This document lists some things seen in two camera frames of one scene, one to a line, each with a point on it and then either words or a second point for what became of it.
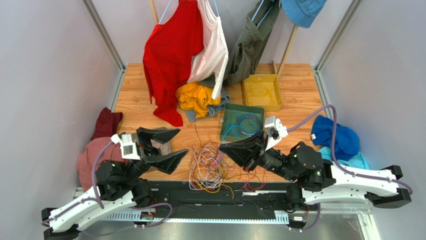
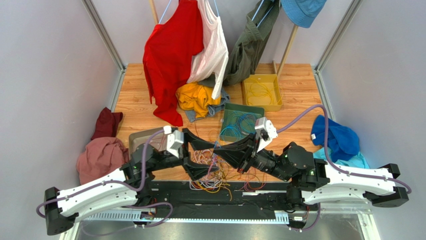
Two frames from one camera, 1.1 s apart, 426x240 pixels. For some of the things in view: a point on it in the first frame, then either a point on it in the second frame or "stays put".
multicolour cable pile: [211, 170] stays put
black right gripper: [260, 152] stays put
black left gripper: [168, 163] -> [195, 170]
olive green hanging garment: [251, 37] stays put
